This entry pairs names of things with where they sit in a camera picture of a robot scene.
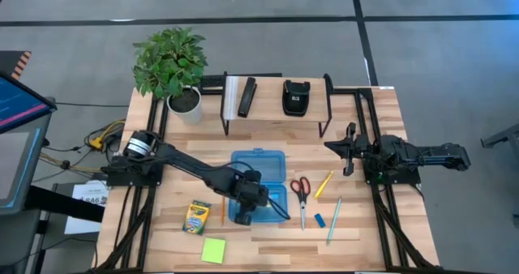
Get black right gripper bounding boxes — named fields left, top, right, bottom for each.
left=324, top=122, right=372, bottom=177

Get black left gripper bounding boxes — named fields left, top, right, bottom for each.
left=234, top=169, right=270, bottom=226

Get blue plastic pencil case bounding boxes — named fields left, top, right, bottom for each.
left=227, top=148, right=290, bottom=225

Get yellow highlighter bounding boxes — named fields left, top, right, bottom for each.
left=313, top=169, right=335, bottom=199

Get red and black scissors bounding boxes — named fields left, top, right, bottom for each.
left=290, top=176, right=312, bottom=231

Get yellow green crayon box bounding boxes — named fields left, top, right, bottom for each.
left=182, top=199, right=212, bottom=237

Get green sticky note pad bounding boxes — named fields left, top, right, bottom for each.
left=200, top=237, right=227, bottom=265

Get teal pen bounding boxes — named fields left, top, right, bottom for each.
left=325, top=196, right=343, bottom=246

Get wooden shelf riser black legs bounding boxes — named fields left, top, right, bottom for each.
left=219, top=71, right=334, bottom=139

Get black stapler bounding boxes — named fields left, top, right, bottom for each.
left=237, top=76, right=258, bottom=118

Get white paper pad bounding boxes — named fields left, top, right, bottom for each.
left=223, top=75, right=238, bottom=121

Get white plant pot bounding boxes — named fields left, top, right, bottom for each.
left=165, top=85, right=204, bottom=126

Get green leafy plant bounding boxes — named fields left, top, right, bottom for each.
left=131, top=25, right=209, bottom=100

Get white printed paper sheet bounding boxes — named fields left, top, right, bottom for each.
left=63, top=179, right=110, bottom=235

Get computer monitor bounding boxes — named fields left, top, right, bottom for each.
left=0, top=71, right=58, bottom=134

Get black aluminium table frame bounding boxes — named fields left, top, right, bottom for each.
left=87, top=71, right=443, bottom=274

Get yellow cable bundle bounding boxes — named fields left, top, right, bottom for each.
left=88, top=119, right=127, bottom=151

